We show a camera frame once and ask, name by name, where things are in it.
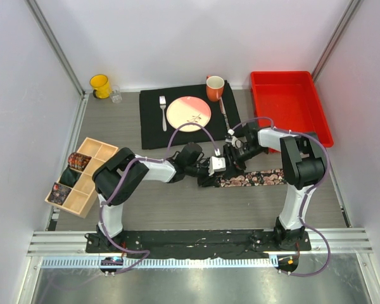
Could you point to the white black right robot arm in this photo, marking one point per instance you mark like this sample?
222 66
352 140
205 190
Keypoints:
304 165

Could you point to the rolled dark multicolour tie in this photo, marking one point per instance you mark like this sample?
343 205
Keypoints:
59 193

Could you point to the yellow enamel mug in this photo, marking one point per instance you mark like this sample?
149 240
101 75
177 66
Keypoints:
101 86

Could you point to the floral rose necktie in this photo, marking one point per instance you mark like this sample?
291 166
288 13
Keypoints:
271 177

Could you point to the wooden compartment box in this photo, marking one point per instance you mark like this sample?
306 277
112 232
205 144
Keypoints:
83 194

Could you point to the black cloth placemat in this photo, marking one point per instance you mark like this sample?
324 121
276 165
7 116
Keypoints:
152 135

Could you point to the red plastic bin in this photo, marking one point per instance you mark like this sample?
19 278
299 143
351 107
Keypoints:
291 100

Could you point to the pink cream ceramic plate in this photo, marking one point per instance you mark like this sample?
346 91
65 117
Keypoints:
188 109

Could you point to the clear drinking glass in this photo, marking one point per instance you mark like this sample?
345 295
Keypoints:
115 94

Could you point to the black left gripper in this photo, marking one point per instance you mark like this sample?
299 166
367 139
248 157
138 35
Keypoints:
207 180

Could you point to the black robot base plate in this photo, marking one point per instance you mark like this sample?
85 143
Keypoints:
205 244

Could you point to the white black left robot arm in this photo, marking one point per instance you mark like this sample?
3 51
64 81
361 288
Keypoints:
119 177

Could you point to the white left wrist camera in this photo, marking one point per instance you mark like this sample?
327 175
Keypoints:
216 163

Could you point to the orange ceramic mug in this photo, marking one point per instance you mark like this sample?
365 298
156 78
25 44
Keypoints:
214 87

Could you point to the silver fork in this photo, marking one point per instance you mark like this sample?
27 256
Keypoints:
162 107

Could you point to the silver table knife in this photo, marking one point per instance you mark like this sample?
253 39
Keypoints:
222 107

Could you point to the rolled dark green tie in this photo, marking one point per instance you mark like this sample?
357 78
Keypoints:
69 177

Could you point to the rolled red patterned tie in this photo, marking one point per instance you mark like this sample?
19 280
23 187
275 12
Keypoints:
78 161

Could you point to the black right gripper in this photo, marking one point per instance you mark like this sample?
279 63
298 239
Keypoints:
234 165

